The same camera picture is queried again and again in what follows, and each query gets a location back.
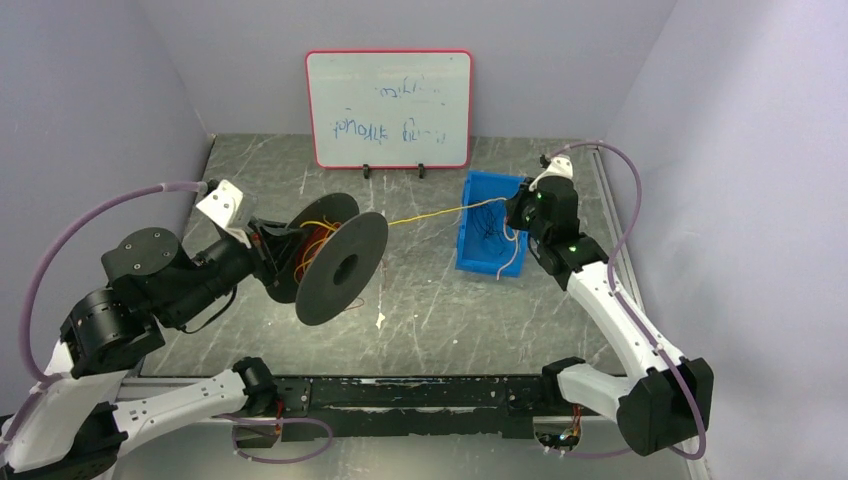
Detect black cable spool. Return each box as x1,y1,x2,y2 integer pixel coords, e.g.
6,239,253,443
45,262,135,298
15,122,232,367
265,193,388,326

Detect yellow cable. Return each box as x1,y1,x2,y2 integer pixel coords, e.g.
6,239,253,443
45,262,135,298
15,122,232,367
292,203,511,283

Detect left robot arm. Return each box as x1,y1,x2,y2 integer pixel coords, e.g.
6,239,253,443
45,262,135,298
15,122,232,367
1,220,303,479

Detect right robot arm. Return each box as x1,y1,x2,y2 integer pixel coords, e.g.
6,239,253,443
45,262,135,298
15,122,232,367
505,176,714,460

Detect red framed whiteboard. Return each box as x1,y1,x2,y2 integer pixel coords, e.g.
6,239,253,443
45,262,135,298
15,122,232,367
304,49,474,176

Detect blue plastic bin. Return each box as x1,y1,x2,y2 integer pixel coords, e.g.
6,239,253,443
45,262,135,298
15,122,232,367
455,170,527,277

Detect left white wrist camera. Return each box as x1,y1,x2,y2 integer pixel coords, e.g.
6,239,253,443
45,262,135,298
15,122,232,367
195,180,258,249

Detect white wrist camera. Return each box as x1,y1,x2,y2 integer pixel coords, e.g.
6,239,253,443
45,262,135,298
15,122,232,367
195,180,258,249
528,154,574,192

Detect black cable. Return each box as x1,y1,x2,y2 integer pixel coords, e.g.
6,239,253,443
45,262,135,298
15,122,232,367
468,198,508,243

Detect black base frame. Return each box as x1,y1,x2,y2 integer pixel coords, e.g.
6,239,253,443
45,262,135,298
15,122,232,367
242,374,576,439

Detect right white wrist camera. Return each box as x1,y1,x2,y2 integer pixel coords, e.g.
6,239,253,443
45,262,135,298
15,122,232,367
528,154,574,192

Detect aluminium side rail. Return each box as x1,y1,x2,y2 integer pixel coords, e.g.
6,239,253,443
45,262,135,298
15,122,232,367
586,145,645,310

